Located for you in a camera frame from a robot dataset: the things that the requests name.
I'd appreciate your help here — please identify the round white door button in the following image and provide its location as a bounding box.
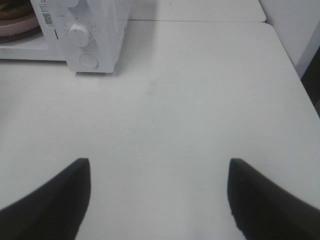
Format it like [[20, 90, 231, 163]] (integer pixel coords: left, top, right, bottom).
[[79, 54, 99, 69]]

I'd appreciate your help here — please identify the pink round plate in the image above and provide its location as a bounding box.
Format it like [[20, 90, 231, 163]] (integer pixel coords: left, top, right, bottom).
[[0, 12, 40, 37]]

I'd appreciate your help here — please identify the white upper power knob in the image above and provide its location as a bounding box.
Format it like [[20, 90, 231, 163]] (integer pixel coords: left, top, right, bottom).
[[64, 0, 79, 8]]

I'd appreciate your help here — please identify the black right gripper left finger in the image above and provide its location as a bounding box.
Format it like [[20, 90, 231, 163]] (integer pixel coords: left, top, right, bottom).
[[0, 158, 90, 240]]

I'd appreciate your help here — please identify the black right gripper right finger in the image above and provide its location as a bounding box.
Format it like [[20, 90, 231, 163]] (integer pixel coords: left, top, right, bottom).
[[227, 158, 320, 240]]

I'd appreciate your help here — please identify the white microwave oven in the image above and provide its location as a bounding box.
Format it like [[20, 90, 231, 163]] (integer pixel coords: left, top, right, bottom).
[[0, 0, 131, 73]]

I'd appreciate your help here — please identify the burger with lettuce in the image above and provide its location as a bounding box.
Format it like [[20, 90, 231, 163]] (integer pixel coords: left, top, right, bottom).
[[0, 0, 34, 20]]

